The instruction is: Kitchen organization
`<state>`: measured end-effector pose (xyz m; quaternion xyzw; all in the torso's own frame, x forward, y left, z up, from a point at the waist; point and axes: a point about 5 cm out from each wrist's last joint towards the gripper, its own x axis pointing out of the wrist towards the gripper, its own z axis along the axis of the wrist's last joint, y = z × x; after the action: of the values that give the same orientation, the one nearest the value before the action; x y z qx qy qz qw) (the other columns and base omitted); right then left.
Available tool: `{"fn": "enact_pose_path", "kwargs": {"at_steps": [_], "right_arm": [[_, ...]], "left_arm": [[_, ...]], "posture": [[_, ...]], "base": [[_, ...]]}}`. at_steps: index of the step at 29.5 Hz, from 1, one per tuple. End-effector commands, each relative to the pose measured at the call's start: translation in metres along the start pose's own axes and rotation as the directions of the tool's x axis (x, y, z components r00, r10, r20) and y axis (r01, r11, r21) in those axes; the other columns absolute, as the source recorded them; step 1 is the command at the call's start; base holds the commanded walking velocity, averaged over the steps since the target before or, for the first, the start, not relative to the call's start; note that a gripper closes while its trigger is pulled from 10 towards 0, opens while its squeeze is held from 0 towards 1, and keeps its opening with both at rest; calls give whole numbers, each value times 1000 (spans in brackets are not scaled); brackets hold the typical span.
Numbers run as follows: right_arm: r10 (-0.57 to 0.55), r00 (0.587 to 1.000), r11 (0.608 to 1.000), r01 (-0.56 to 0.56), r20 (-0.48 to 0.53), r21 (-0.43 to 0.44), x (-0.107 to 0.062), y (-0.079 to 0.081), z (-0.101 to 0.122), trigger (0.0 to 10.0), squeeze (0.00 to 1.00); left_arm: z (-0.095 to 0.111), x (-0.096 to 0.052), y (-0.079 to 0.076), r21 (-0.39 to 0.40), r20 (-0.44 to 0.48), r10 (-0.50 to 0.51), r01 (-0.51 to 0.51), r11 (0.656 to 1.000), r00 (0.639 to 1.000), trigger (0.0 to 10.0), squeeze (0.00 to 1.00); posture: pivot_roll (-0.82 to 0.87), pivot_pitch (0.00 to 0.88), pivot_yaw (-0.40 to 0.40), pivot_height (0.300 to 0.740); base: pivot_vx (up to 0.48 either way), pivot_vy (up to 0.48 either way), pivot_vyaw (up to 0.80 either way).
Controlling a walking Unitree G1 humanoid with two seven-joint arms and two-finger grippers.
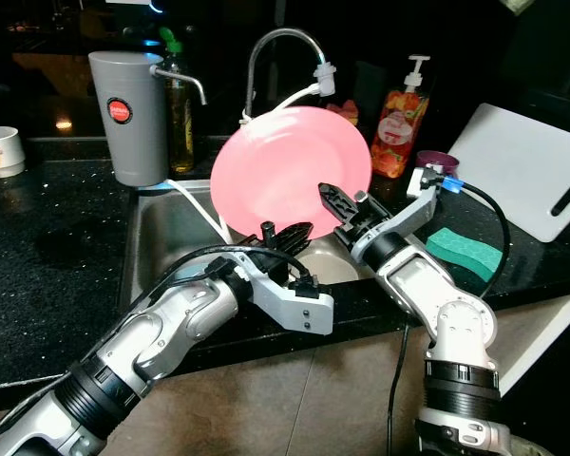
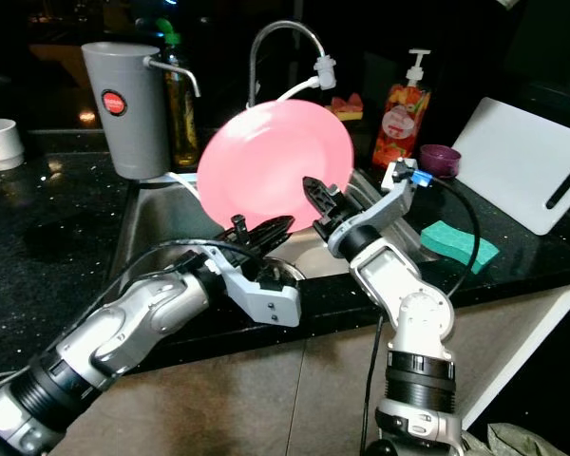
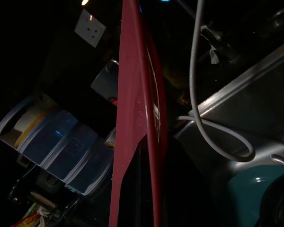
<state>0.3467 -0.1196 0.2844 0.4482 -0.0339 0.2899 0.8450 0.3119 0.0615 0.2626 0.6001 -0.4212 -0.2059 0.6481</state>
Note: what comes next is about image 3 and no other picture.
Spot colourful snack packet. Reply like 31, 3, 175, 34
13, 210, 49, 227

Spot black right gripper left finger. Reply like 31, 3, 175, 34
119, 135, 154, 227

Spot grey water filter canister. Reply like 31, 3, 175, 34
89, 59, 120, 105

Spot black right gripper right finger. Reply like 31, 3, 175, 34
165, 139, 218, 227

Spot teal plate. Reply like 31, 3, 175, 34
227, 164, 284, 227

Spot pink plate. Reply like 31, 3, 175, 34
108, 0, 169, 227

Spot white water hose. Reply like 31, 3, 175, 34
179, 0, 255, 163

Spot stacked clear plastic containers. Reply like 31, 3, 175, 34
0, 93, 114, 197

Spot stainless steel sink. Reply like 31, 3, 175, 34
172, 39, 284, 227

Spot steel spoon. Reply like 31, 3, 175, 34
270, 153, 284, 170

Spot white printed mug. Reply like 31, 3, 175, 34
104, 127, 116, 148

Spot white wall socket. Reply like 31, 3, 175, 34
74, 9, 107, 48

